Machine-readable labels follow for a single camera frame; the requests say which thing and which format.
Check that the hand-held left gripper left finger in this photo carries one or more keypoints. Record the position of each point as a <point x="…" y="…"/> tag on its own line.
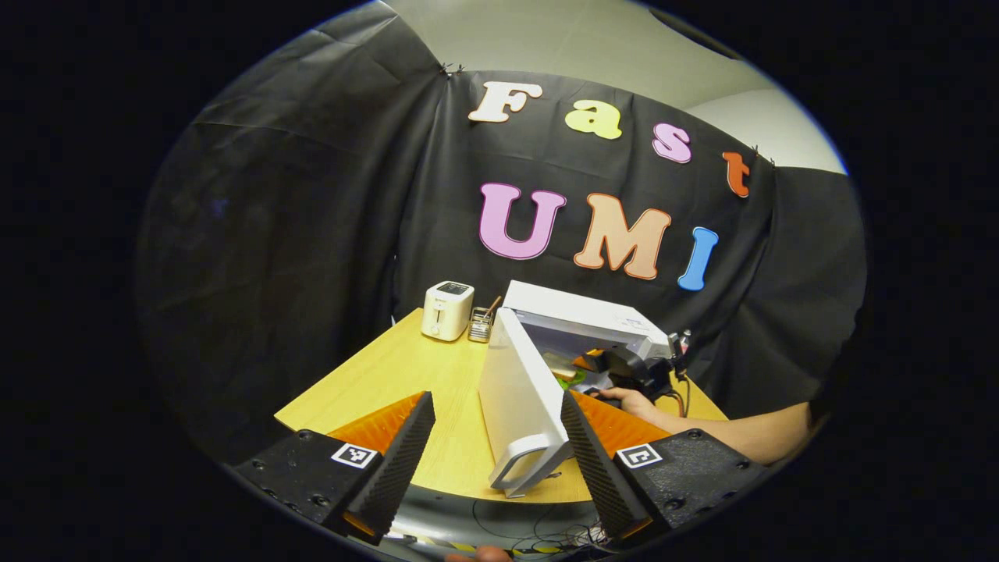
<point x="394" y="468"/>

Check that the white microwave oven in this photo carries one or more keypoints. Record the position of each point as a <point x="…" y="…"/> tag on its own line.
<point x="519" y="398"/>

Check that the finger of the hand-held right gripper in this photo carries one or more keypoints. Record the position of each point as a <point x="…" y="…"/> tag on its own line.
<point x="589" y="360"/>

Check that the lettuce sandwich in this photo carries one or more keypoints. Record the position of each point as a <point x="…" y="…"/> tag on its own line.
<point x="560" y="365"/>

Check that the black backdrop cloth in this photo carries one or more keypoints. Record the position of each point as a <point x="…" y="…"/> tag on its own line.
<point x="312" y="234"/>

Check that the small jar with stick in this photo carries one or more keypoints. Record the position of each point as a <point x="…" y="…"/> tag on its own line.
<point x="480" y="328"/>

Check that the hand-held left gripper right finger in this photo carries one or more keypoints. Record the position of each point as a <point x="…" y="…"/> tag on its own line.
<point x="597" y="472"/>

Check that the white toaster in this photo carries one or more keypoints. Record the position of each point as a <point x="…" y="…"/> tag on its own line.
<point x="446" y="312"/>

